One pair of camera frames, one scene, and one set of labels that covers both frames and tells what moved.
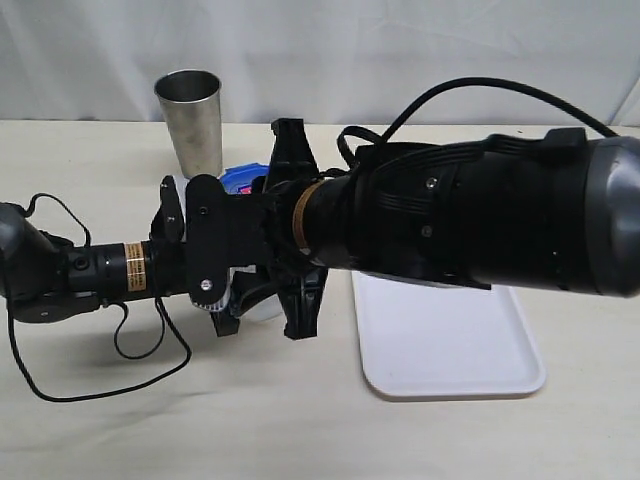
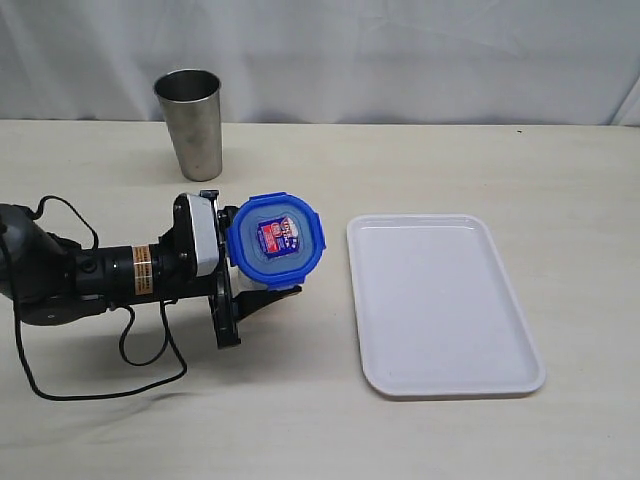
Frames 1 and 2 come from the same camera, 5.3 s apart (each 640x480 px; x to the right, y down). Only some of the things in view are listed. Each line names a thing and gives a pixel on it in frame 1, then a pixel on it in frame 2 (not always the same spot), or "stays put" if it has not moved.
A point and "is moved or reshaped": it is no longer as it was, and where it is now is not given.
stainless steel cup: (191, 103) stays put
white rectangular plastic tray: (424, 340) stays put
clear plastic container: (268, 315) is moved or reshaped
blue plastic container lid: (238, 179) is moved or reshaped
